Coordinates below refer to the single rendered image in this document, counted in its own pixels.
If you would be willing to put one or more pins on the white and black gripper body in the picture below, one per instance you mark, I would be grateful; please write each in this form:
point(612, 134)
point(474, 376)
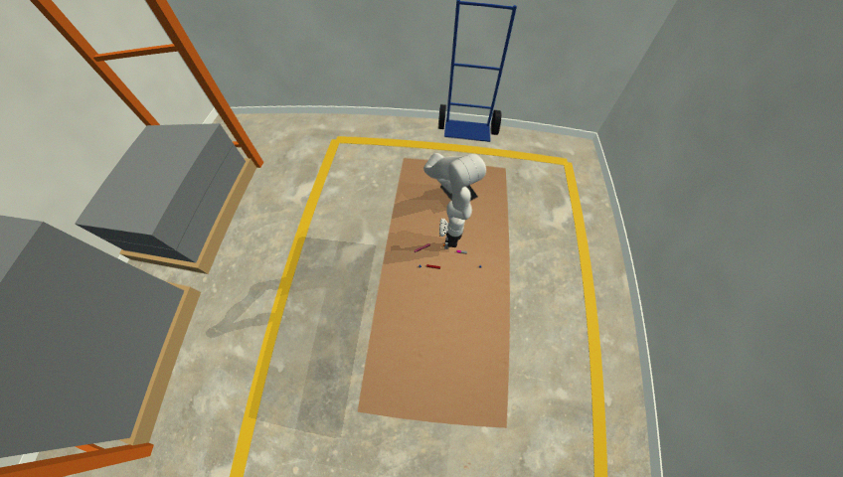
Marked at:
point(453, 236)

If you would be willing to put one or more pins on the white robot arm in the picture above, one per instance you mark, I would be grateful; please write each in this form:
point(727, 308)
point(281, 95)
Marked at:
point(461, 172)

